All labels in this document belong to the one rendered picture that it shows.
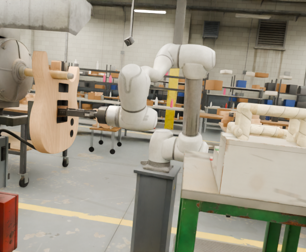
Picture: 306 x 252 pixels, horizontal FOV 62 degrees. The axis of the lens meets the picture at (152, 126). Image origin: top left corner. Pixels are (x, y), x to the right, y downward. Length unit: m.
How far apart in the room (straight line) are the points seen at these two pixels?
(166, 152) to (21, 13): 1.12
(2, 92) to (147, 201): 1.10
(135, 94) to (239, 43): 11.54
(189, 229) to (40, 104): 0.70
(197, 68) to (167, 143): 0.54
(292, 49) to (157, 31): 5.96
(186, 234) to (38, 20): 0.85
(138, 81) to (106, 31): 12.03
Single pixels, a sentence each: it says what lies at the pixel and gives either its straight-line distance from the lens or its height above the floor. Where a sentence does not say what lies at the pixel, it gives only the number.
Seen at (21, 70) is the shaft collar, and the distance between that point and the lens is 1.16.
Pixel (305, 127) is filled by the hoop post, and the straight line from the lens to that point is 0.84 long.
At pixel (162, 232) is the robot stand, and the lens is 1.84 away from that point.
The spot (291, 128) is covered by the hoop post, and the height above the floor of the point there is 1.14.
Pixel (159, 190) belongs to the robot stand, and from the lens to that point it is 1.72.
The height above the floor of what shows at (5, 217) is 0.54.
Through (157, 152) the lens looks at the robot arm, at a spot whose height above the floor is 0.83.
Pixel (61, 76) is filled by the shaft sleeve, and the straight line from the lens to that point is 1.08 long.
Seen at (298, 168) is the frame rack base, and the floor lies 1.04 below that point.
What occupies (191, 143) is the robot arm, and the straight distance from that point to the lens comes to 1.61.
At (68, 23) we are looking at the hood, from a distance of 0.94.
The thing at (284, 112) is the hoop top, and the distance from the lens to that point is 0.82.
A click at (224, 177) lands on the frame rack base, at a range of 0.81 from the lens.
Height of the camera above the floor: 1.22
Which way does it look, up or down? 7 degrees down
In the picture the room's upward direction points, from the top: 5 degrees clockwise
